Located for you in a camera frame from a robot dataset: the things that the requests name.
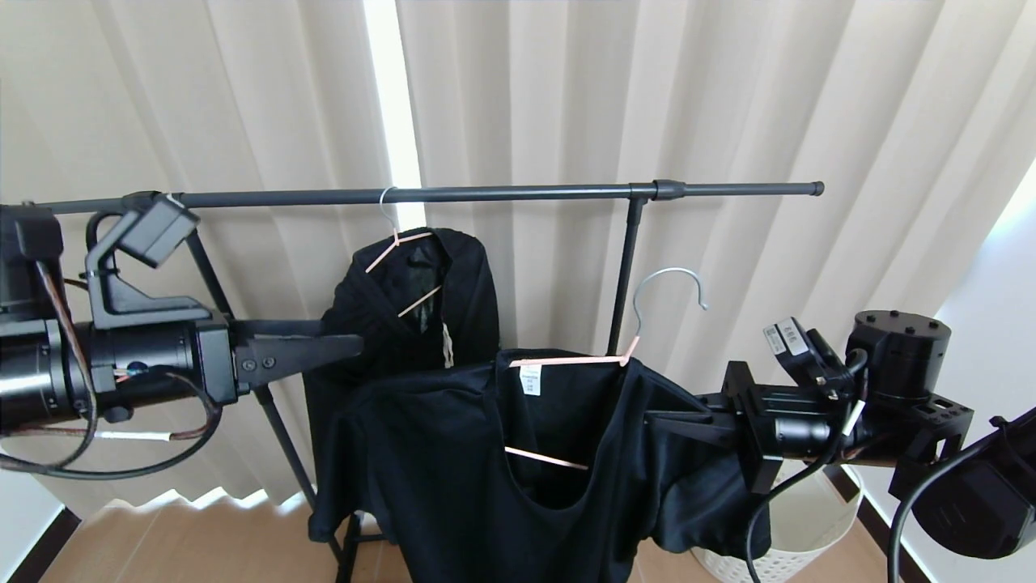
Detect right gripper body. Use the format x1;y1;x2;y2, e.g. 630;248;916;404
723;360;893;496

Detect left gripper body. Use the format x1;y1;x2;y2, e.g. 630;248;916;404
0;314;240;436

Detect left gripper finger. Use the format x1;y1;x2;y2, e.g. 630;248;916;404
231;318;326;339
236;334;365;390

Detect pink clothes hanger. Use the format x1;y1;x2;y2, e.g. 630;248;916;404
503;267;710;471
363;188;444;318

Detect black shorts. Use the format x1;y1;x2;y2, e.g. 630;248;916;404
320;228;501;381

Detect black garment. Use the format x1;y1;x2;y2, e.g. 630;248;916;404
308;348;774;583

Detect white laundry basket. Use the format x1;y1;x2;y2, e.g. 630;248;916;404
692;466;865;583

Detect black clothes rack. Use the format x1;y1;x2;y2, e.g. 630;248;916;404
36;180;825;583

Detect beige curtain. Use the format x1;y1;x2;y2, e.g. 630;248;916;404
0;0;423;519
397;0;1036;487

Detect black cable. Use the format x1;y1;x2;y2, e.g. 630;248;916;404
0;371;224;481
745;348;1036;583

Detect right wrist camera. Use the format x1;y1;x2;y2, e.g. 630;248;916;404
763;317;868;399

